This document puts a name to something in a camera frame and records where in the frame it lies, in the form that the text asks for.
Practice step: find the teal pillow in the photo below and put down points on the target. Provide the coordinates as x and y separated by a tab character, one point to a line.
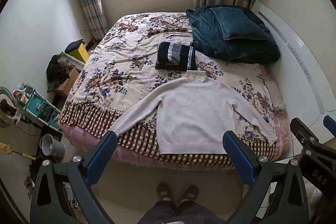
241	23

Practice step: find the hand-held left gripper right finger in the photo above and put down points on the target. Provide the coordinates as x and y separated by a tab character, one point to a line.
237	155

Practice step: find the white headboard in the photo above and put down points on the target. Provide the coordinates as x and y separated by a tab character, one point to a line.
288	37

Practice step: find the yellow broom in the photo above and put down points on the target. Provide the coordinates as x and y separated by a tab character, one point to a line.
6	148

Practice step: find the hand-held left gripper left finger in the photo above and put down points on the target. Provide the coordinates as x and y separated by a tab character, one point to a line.
102	155

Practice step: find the grey bucket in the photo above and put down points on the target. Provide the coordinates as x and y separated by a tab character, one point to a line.
53	146

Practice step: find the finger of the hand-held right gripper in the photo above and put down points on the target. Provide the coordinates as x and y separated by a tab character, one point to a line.
302	130
330	124

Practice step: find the standing fan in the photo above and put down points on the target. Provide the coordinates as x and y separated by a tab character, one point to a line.
8	111

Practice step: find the teal quilt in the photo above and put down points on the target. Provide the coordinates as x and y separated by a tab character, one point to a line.
236	50

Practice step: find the person's shoe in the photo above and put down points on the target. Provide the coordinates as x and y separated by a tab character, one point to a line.
163	191
189	193

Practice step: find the wall socket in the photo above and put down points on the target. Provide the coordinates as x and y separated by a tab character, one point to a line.
83	32

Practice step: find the cardboard box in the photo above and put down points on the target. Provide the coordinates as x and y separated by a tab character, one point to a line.
68	82

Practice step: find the white knit sweater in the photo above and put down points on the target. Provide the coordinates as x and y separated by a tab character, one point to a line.
194	119

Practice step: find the yellow box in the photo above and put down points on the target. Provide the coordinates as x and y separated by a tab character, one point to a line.
82	53

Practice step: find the folded dark striped sweater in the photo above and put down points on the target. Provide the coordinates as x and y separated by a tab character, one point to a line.
173	56

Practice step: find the dark cloth pile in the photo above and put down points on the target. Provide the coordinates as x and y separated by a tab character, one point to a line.
56	70

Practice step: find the person's right shoe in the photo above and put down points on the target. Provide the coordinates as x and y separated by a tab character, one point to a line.
189	193

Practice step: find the teal storage rack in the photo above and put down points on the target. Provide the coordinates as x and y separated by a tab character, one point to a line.
36	106

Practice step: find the floral blanket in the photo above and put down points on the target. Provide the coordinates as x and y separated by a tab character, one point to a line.
126	64

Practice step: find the person's left shoe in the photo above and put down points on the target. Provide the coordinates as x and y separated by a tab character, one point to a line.
163	191

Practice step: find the person's legs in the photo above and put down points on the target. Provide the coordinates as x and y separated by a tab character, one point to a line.
181	213

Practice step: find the dark cap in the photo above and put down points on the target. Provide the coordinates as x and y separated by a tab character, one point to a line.
73	46

